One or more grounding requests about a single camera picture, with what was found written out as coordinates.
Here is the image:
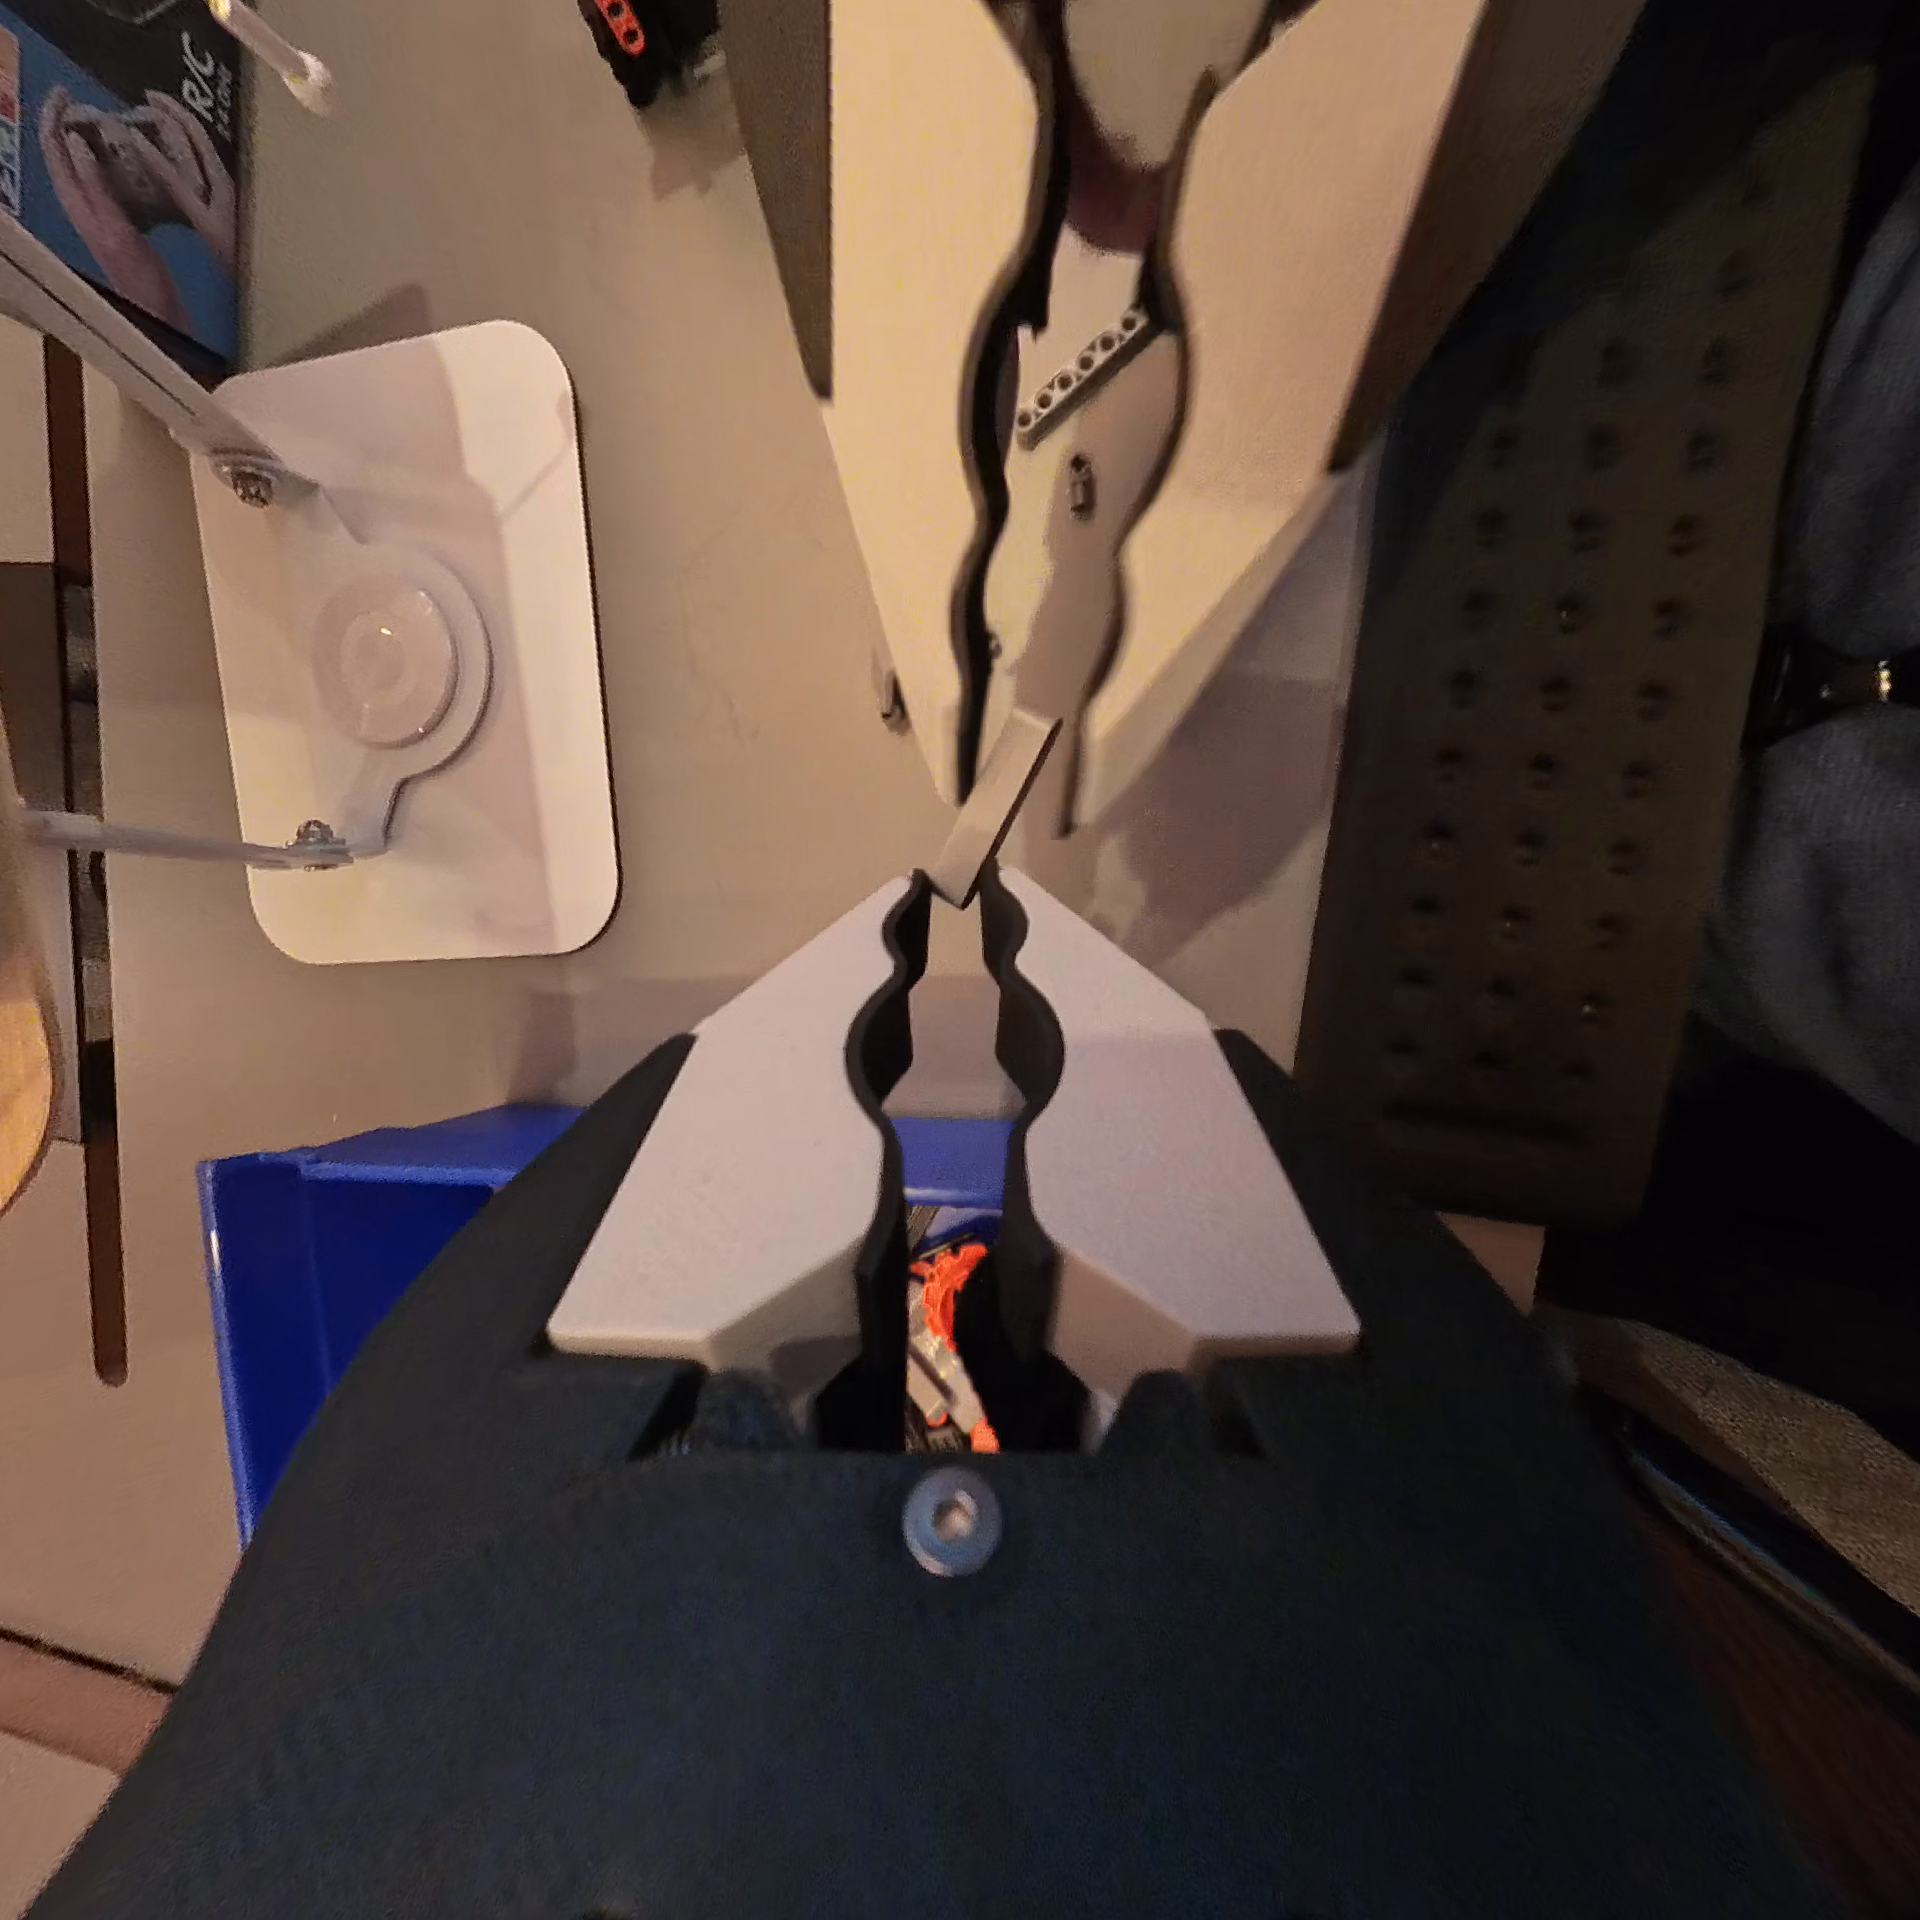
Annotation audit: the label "person's right hand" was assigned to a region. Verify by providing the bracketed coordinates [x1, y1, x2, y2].
[1068, 88, 1172, 255]

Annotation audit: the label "white rounded board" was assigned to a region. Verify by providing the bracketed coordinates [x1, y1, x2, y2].
[193, 320, 623, 964]

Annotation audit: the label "person's blue jeans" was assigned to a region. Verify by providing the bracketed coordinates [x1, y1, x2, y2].
[1695, 195, 1920, 1142]

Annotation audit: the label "light grey toy beam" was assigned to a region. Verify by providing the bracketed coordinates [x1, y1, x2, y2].
[1015, 303, 1161, 447]

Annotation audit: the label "black perforated panel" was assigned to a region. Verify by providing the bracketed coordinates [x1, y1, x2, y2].
[1297, 59, 1881, 1232]

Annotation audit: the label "blue tagged plastic bin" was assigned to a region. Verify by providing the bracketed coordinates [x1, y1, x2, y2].
[194, 1102, 1021, 1549]

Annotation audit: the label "small grey panel piece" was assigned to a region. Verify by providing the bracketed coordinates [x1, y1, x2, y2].
[931, 710, 1068, 909]

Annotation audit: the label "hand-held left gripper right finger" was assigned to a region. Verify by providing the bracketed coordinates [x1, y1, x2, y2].
[978, 866, 1361, 1453]

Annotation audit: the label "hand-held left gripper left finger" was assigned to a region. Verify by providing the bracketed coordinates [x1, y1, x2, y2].
[548, 874, 939, 1453]

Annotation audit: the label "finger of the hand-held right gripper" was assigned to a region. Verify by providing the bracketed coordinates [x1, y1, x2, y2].
[822, 0, 1055, 810]
[1055, 0, 1490, 838]

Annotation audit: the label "white round stand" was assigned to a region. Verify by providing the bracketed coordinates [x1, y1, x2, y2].
[0, 224, 497, 875]

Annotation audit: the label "printed toy box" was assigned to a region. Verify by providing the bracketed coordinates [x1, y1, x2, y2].
[0, 0, 244, 365]

